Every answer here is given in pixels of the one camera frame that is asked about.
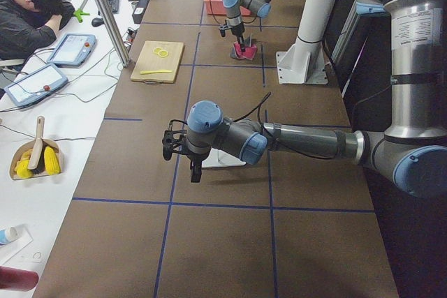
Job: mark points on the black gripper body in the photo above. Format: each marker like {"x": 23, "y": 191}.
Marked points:
{"x": 195, "y": 158}

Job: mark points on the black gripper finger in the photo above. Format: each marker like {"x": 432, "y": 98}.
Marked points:
{"x": 197, "y": 176}
{"x": 193, "y": 176}
{"x": 240, "y": 42}

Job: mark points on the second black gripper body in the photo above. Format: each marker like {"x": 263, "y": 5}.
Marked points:
{"x": 237, "y": 30}

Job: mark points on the grey and pink cloth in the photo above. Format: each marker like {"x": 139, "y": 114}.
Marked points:
{"x": 249, "y": 52}

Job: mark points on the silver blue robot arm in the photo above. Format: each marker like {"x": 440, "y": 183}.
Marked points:
{"x": 398, "y": 132}

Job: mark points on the white rectangular tray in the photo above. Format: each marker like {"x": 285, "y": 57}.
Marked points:
{"x": 219, "y": 159}

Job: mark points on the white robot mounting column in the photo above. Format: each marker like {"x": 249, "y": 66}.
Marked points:
{"x": 303, "y": 62}

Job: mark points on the front lemon slice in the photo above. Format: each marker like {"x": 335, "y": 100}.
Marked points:
{"x": 163, "y": 53}

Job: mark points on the lemon slice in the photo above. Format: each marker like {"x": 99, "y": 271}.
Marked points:
{"x": 157, "y": 49}
{"x": 163, "y": 53}

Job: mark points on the rear lemon slice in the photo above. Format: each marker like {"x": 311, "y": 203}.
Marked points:
{"x": 157, "y": 49}

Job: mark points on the bamboo cutting board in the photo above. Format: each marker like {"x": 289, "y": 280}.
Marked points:
{"x": 148, "y": 60}

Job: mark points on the black power adapter box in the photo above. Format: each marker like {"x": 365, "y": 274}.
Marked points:
{"x": 139, "y": 10}

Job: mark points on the yellow plastic knife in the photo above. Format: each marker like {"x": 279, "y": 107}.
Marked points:
{"x": 148, "y": 72}

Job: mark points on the black computer mouse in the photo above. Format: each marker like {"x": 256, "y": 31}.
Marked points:
{"x": 97, "y": 21}

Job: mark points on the right yellow corn toy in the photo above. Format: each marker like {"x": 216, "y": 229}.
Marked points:
{"x": 51, "y": 161}

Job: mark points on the yellow corn toy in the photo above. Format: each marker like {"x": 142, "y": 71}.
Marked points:
{"x": 21, "y": 168}
{"x": 51, "y": 161}

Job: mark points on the wooden hand brush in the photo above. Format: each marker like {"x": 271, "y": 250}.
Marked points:
{"x": 36, "y": 157}

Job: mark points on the green plastic toy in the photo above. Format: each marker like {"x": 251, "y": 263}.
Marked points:
{"x": 79, "y": 14}

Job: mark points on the upper teach pendant tablet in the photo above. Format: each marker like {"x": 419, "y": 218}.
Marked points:
{"x": 72, "y": 50}

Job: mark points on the teach pendant tablet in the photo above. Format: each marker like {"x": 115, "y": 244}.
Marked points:
{"x": 72, "y": 50}
{"x": 36, "y": 86}

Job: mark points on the lower teach pendant tablet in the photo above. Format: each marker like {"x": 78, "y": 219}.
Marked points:
{"x": 36, "y": 86}

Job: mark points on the left yellow corn toy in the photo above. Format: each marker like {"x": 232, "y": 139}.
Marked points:
{"x": 21, "y": 168}

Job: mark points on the white blue paper cup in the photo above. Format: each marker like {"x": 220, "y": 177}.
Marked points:
{"x": 8, "y": 235}

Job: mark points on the red cylinder object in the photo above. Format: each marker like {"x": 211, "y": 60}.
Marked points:
{"x": 18, "y": 279}

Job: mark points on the person in black jacket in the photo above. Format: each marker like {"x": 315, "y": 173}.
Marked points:
{"x": 28, "y": 25}

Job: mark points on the aluminium frame post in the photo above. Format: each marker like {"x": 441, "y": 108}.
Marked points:
{"x": 113, "y": 32}

